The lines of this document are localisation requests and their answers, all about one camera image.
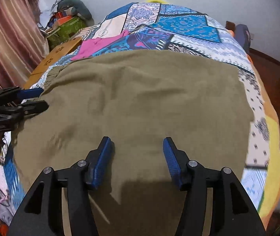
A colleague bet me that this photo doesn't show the olive green pants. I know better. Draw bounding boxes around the olive green pants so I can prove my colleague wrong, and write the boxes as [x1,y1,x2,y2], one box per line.
[14,50,254,235]

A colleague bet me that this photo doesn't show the wooden lap table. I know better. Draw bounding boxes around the wooden lap table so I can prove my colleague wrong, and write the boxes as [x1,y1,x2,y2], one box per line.
[23,37,82,89]

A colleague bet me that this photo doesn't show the striped pink curtain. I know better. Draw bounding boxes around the striped pink curtain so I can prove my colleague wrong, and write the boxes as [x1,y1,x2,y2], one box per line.
[0,0,49,87]

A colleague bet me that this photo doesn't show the green patterned bag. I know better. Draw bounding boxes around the green patterned bag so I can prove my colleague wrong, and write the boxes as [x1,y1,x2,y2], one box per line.
[46,17,87,50]

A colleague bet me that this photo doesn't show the pink folded garment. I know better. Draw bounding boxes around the pink folded garment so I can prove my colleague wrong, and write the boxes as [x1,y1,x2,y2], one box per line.
[71,30,129,61]

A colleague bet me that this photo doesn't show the yellow orange bed sheet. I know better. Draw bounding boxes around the yellow orange bed sheet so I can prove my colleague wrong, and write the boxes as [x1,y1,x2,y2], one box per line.
[226,29,280,229]

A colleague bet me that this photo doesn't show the blue patchwork bedspread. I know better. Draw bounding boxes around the blue patchwork bedspread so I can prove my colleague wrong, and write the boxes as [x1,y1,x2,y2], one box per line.
[3,2,271,210]

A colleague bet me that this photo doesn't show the dark blue backpack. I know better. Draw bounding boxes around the dark blue backpack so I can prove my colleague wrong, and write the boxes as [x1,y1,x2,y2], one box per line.
[234,24,251,53]

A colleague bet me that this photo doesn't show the yellow pillow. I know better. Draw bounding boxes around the yellow pillow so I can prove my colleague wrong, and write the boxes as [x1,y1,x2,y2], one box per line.
[146,0,168,4]

